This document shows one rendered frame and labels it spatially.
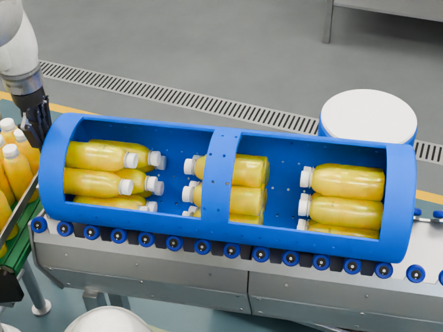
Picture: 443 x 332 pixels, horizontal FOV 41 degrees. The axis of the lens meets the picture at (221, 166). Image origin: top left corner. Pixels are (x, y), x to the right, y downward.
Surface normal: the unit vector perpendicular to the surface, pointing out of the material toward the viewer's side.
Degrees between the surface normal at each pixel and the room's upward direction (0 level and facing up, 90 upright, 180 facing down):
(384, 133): 0
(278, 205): 26
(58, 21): 0
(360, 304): 71
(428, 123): 0
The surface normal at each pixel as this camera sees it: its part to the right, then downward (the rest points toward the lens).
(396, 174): -0.10, -0.47
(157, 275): -0.19, 0.40
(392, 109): -0.04, -0.73
